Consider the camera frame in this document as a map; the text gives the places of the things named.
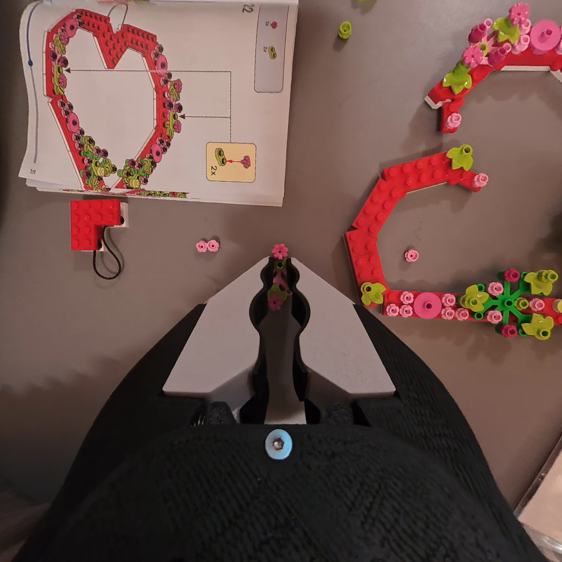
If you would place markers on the red L-shaped lego assembly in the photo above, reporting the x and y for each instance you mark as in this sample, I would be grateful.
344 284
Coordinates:
90 224

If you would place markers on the lime round lego stud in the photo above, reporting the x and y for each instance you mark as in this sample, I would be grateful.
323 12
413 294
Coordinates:
345 30

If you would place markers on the lime stem with pink flowers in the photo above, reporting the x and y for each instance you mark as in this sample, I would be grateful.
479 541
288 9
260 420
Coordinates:
279 251

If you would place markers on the clear plastic container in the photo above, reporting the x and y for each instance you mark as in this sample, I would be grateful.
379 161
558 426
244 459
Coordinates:
542 509

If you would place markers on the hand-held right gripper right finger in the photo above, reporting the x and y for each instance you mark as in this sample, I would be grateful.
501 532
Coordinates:
347 351

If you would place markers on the large red heart frame section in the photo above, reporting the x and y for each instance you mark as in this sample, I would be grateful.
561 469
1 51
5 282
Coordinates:
373 210

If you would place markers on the lego instruction booklet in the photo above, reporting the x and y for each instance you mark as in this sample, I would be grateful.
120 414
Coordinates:
197 96

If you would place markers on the red flowered heart frame section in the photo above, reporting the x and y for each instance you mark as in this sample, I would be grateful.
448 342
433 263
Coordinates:
481 77

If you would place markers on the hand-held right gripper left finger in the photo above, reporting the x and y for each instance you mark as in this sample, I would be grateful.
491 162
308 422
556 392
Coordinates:
210 351

